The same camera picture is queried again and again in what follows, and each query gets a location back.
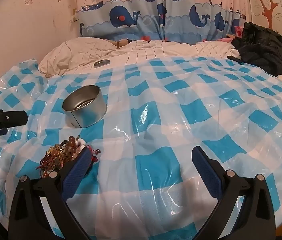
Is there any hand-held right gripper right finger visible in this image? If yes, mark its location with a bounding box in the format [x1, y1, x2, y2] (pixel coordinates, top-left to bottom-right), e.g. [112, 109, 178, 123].
[191, 146, 276, 240]

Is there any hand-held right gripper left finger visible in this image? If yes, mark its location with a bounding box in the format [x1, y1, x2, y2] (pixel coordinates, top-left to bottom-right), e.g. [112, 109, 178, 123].
[8, 146, 92, 240]

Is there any pile of mixed bracelets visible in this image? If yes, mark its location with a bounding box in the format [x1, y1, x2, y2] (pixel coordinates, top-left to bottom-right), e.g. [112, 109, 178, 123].
[40, 135, 101, 179]

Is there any round silver tin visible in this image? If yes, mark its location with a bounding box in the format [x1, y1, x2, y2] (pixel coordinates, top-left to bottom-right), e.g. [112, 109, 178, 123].
[62, 85, 107, 128]

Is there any blue white checkered plastic sheet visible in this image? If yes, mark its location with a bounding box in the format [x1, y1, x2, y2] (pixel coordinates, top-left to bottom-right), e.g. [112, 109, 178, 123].
[0, 56, 282, 240]

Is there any beige pillow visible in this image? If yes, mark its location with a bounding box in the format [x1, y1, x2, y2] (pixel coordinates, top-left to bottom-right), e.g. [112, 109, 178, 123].
[38, 37, 123, 77]

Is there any round silver tin lid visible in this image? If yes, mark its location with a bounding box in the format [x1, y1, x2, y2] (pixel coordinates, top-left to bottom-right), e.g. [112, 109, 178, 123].
[93, 59, 110, 68]

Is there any white striped quilt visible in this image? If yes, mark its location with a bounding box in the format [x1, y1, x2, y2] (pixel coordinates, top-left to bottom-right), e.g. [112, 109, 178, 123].
[106, 39, 241, 67]

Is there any black jacket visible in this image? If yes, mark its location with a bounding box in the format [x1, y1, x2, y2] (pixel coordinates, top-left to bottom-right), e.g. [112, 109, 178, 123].
[227, 22, 282, 95]

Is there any pink item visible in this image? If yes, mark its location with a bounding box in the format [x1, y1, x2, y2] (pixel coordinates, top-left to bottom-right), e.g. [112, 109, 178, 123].
[221, 26, 243, 43]

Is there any blue whale print curtain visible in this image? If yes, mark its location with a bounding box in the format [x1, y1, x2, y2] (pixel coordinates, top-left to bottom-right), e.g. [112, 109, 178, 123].
[76, 0, 248, 42]

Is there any brown tree wall sticker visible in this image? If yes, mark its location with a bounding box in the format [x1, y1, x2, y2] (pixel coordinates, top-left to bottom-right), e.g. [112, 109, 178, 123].
[255, 0, 279, 29]

